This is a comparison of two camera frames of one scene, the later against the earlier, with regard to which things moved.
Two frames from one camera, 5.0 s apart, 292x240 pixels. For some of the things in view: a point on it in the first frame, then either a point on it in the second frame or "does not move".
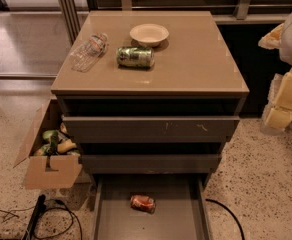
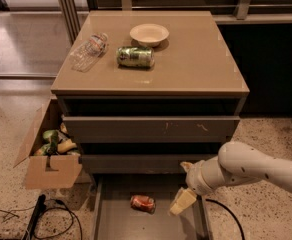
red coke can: x=143 y=202 does not move
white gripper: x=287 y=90 to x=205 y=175
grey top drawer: x=149 y=129 does not move
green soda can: x=135 y=56 does not move
